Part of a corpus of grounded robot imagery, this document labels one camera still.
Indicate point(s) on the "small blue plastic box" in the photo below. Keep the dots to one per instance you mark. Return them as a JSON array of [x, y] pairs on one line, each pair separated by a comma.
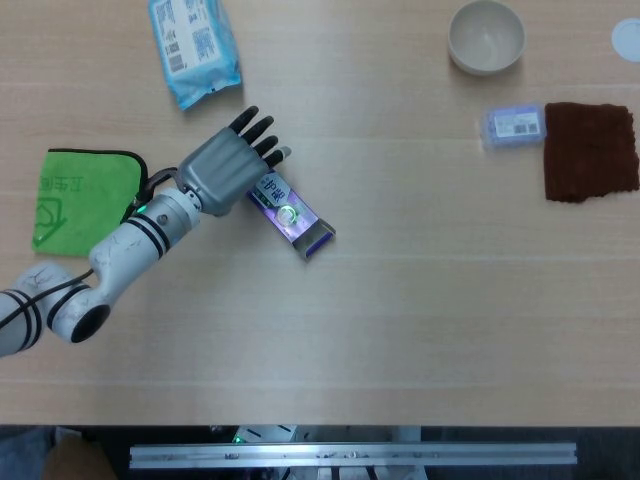
[[513, 125]]

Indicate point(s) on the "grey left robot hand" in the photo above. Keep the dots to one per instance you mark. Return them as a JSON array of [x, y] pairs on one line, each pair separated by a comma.
[[225, 167]]

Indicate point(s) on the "blue wet wipes pack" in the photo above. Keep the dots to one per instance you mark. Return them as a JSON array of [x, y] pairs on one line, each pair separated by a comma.
[[192, 50]]

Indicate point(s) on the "aluminium rail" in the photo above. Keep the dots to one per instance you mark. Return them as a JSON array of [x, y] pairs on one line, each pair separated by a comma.
[[350, 454]]

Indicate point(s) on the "green microfiber cloth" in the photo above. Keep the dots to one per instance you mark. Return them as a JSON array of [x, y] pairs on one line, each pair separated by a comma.
[[80, 200]]

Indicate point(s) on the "purple toothpaste box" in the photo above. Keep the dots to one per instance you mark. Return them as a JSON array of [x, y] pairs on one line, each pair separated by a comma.
[[295, 217]]

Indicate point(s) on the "brown towel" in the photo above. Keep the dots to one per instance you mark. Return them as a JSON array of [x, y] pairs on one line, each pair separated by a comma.
[[590, 150]]

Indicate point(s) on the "beige bowl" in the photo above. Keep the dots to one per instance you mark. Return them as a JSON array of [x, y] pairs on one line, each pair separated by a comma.
[[486, 37]]

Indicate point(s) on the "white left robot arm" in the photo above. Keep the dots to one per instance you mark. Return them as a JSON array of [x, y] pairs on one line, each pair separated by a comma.
[[105, 265]]

